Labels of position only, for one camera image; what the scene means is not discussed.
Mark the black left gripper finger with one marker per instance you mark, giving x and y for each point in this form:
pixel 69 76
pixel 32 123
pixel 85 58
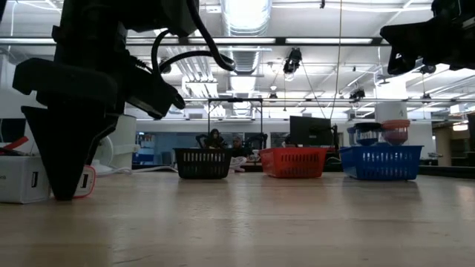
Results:
pixel 63 148
pixel 105 128

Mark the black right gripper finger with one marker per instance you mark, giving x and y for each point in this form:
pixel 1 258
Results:
pixel 406 41
pixel 402 66

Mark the pink wall charger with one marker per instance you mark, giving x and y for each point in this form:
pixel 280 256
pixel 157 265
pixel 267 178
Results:
pixel 87 181

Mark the white rectangular USB charger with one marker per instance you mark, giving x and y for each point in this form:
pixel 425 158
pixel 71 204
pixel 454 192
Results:
pixel 18 181

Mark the pink capped sand hourglass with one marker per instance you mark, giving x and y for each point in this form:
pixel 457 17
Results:
pixel 395 133

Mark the blue hourglass with black caps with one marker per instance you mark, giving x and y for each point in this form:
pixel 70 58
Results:
pixel 367 134

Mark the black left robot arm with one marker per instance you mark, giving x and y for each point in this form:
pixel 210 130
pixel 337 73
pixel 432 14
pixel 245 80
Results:
pixel 130 15

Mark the black ceiling spotlight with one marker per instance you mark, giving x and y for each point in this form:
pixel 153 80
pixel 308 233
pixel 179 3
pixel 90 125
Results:
pixel 356 94
pixel 293 61
pixel 428 69

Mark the white pillar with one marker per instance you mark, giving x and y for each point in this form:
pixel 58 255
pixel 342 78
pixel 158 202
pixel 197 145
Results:
pixel 391 111

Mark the red flat bar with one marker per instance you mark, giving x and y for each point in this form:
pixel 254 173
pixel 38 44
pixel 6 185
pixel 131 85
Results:
pixel 15 144

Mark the blue plastic basket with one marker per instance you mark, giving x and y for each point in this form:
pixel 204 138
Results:
pixel 380 163

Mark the black plastic basket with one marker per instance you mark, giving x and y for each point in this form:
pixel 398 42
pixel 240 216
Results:
pixel 202 163

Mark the person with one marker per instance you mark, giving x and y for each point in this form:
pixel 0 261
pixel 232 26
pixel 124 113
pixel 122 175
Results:
pixel 214 140
pixel 237 144

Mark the black monitor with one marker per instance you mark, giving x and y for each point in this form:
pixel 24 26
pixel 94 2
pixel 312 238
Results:
pixel 310 131

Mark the long ceiling light bar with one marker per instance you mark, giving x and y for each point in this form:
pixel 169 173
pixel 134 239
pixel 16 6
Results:
pixel 282 41

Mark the red plastic basket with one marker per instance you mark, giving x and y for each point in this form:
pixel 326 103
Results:
pixel 293 162

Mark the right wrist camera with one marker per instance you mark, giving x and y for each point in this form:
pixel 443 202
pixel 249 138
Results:
pixel 449 8

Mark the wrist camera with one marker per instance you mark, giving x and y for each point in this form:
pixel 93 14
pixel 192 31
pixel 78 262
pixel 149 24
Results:
pixel 449 8
pixel 152 96

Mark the black wall screen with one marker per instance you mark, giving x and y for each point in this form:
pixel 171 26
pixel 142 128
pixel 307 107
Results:
pixel 11 130

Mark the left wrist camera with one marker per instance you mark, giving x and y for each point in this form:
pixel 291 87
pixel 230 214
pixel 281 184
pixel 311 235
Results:
pixel 152 96

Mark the black aluminium table frame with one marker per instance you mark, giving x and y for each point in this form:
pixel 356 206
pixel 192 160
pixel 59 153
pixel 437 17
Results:
pixel 445 171

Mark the black background rig frame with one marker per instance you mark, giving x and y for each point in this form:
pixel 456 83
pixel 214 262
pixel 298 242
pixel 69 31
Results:
pixel 235 99

